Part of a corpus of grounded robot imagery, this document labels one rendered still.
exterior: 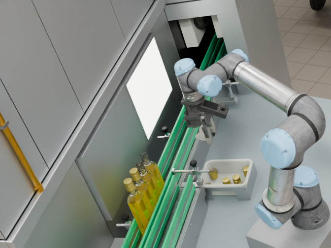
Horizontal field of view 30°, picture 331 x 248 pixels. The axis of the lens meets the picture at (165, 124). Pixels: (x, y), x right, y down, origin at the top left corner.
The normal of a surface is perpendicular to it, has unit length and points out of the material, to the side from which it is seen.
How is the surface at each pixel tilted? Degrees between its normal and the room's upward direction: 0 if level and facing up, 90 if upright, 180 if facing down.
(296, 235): 2
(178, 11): 90
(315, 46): 0
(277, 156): 84
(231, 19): 90
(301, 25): 0
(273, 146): 85
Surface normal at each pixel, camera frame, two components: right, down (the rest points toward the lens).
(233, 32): -0.29, 0.62
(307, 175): -0.19, -0.82
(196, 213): 0.91, -0.05
